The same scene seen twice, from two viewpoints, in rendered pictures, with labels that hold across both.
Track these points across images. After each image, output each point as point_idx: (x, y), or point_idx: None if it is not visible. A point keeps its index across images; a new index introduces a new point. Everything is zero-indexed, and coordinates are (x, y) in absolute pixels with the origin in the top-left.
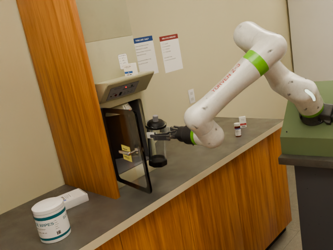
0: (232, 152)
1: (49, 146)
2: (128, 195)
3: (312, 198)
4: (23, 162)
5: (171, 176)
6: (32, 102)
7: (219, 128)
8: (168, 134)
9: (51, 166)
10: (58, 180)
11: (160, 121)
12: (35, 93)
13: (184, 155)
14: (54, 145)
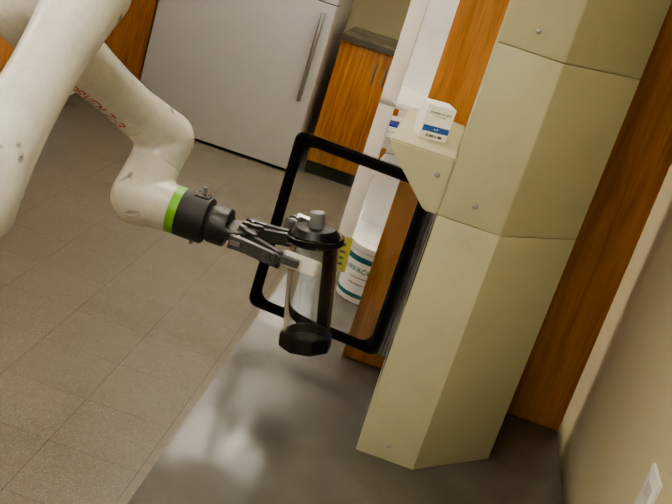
0: (139, 489)
1: (612, 327)
2: (329, 357)
3: None
4: None
5: (274, 398)
6: (660, 207)
7: (120, 172)
8: (253, 221)
9: (590, 373)
10: (574, 414)
11: (302, 226)
12: (670, 192)
13: (319, 503)
14: (611, 337)
